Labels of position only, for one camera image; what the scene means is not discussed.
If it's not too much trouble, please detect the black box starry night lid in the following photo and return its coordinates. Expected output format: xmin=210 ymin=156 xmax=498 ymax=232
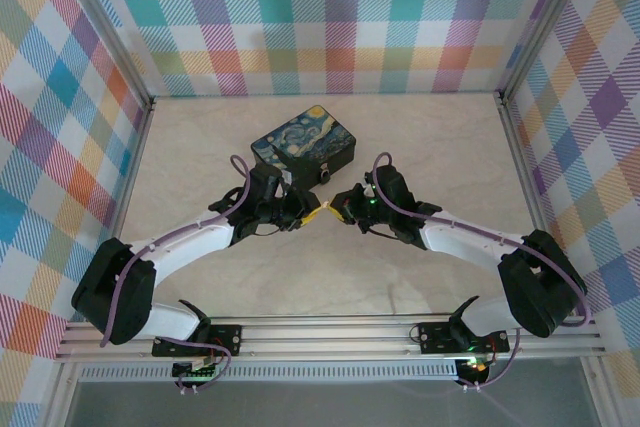
xmin=249 ymin=105 xmax=359 ymax=189

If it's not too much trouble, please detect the left controller board green light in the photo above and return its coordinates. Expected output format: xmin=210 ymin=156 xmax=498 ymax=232
xmin=172 ymin=356 xmax=222 ymax=381

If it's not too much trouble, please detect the aluminium mounting rail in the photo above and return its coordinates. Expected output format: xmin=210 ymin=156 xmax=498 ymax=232
xmin=54 ymin=315 xmax=606 ymax=363

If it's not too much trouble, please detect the aluminium table side rail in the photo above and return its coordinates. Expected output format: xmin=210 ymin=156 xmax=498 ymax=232
xmin=87 ymin=98 xmax=157 ymax=322
xmin=497 ymin=95 xmax=576 ymax=316

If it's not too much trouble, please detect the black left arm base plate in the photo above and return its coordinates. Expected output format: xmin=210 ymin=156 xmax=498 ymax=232
xmin=152 ymin=324 xmax=243 ymax=358

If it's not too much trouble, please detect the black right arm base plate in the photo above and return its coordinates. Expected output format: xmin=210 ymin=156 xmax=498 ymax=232
xmin=417 ymin=320 xmax=510 ymax=354

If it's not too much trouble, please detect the grey slotted cable duct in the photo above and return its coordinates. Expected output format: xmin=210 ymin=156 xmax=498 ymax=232
xmin=79 ymin=364 xmax=461 ymax=383

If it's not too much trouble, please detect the aluminium frame post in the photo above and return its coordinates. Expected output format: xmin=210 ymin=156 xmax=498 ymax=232
xmin=498 ymin=0 xmax=596 ymax=101
xmin=47 ymin=0 xmax=155 ymax=104

